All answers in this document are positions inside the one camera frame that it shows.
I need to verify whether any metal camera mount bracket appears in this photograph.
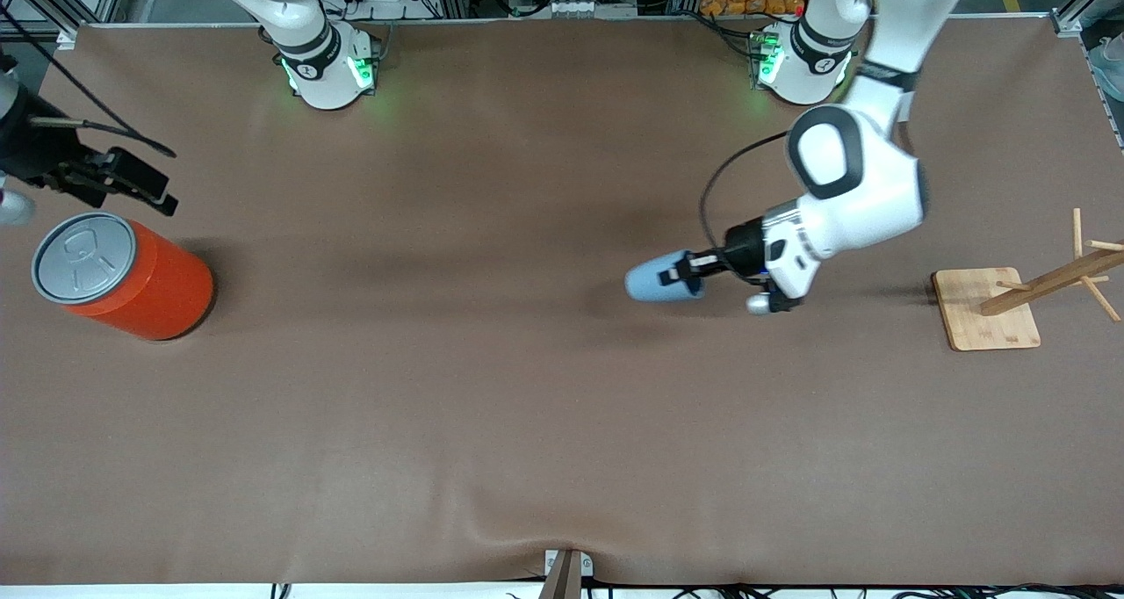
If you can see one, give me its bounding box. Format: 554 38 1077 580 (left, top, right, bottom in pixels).
537 548 594 599

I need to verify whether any wooden mug tree stand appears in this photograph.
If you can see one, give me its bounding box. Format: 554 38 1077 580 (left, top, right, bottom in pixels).
931 208 1124 352

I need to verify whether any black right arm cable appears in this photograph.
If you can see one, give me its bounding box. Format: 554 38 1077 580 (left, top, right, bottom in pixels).
0 2 178 159

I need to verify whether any orange can with silver lid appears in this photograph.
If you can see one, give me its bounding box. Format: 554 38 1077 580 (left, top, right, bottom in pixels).
31 213 214 343

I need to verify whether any brown table mat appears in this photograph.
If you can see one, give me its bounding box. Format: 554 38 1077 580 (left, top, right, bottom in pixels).
0 19 1124 587

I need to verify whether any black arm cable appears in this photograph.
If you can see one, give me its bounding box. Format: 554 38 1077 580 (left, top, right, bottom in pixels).
700 131 791 253
0 2 178 159

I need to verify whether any white shoe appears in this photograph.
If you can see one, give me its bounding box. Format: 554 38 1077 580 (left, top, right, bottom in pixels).
1089 35 1124 104

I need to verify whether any aluminium frame post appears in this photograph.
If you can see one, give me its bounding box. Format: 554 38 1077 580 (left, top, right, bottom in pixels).
1052 0 1124 36
0 0 133 48

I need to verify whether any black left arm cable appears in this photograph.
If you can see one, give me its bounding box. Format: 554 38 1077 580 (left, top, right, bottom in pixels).
700 131 791 253

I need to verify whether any light blue cup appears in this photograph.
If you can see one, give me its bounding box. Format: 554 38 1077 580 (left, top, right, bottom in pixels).
624 249 706 304

